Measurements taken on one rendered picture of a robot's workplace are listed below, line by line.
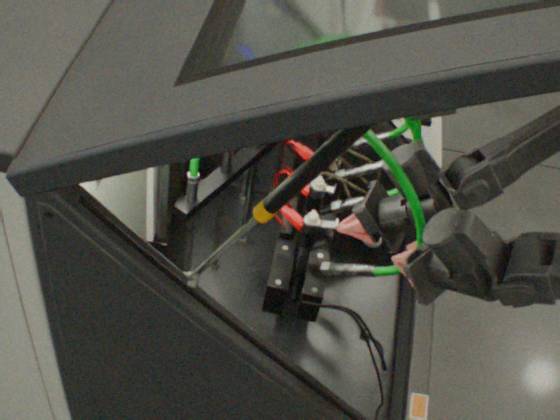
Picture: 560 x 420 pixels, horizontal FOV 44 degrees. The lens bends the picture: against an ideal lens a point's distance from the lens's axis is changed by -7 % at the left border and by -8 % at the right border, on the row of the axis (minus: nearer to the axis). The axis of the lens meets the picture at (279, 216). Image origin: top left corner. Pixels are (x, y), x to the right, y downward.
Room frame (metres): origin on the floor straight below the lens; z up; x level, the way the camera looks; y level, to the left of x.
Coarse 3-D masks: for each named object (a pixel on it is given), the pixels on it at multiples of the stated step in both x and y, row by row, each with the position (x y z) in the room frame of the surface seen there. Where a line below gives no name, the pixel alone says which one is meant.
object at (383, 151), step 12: (372, 132) 0.73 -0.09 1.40; (372, 144) 0.72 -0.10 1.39; (384, 156) 0.71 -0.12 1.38; (192, 168) 0.82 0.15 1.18; (396, 168) 0.70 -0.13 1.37; (192, 180) 0.82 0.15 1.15; (408, 180) 0.70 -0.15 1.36; (408, 192) 0.69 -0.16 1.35; (420, 216) 0.68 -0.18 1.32; (420, 228) 0.68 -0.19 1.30; (420, 240) 0.67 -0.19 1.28
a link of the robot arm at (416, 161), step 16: (416, 144) 0.82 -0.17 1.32; (400, 160) 0.79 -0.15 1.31; (416, 160) 0.79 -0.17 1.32; (432, 160) 0.80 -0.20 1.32; (416, 176) 0.78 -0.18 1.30; (432, 176) 0.79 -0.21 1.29; (400, 192) 0.78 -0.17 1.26; (416, 192) 0.77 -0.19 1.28; (464, 192) 0.77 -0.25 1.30; (480, 192) 0.77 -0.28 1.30; (464, 208) 0.76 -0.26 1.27
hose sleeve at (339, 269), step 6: (336, 264) 0.72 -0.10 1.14; (342, 264) 0.72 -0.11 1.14; (348, 264) 0.72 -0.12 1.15; (354, 264) 0.71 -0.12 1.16; (360, 264) 0.71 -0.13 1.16; (330, 270) 0.72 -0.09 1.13; (336, 270) 0.71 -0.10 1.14; (342, 270) 0.71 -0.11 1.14; (348, 270) 0.71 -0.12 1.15; (354, 270) 0.70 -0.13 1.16; (360, 270) 0.70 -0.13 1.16; (366, 270) 0.70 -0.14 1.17; (372, 270) 0.69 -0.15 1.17; (372, 276) 0.69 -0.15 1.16
